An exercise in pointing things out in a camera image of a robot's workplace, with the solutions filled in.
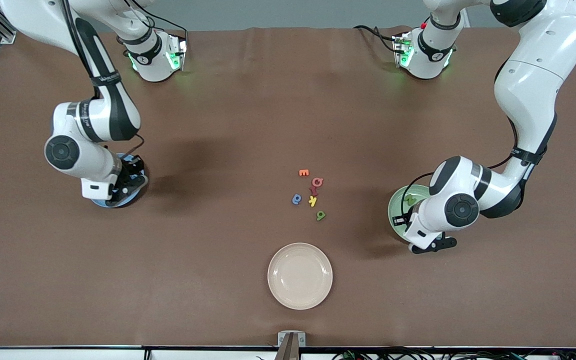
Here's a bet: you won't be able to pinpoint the beige plate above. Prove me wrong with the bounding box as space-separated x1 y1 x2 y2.
267 242 334 311

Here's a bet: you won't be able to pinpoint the grey metal camera bracket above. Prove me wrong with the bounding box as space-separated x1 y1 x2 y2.
277 331 307 360

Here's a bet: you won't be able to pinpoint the brown table cover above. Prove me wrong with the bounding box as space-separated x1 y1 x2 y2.
0 26 576 348

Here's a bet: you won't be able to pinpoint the black arm base cable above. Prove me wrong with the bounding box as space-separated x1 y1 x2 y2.
353 24 400 54
117 0 189 41

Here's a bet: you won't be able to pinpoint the tangled black cables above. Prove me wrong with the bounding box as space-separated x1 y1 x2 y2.
332 345 576 360

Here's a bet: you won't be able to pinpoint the green plate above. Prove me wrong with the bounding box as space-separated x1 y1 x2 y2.
387 184 434 244

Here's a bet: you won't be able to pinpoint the blue plate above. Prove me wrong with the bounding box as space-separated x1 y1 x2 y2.
90 153 146 209

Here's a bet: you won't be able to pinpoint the black right arm base cable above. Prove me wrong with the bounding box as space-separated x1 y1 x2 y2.
117 0 189 41

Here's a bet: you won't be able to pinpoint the white table edge rail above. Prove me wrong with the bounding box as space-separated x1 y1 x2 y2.
0 346 576 360

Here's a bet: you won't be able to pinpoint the black left arm base cable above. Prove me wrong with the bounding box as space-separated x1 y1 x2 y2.
353 24 400 54

